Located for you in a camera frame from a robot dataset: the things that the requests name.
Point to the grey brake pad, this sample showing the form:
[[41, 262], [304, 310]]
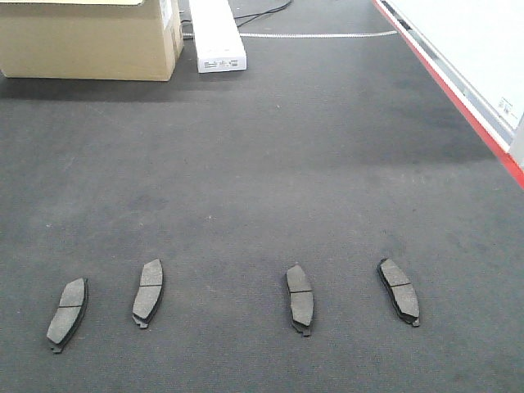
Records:
[[401, 291], [69, 314], [149, 293], [301, 299]]

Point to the long white box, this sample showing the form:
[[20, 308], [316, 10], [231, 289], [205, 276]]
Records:
[[219, 47]]

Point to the cardboard box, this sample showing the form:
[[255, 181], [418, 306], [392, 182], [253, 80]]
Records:
[[119, 40]]

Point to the red white conveyor side rail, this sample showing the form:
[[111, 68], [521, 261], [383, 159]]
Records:
[[474, 51]]

